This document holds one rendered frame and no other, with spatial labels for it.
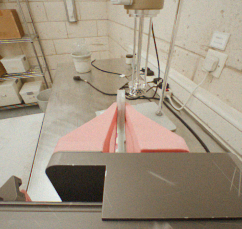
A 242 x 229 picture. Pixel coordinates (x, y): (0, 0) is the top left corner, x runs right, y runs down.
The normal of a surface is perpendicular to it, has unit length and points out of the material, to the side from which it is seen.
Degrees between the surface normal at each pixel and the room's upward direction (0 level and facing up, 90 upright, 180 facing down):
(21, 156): 0
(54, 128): 0
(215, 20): 90
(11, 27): 89
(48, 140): 0
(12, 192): 31
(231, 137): 90
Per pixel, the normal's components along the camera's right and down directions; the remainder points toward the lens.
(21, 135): 0.00, -0.81
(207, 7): -0.96, 0.13
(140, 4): -0.20, 0.58
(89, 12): 0.27, 0.57
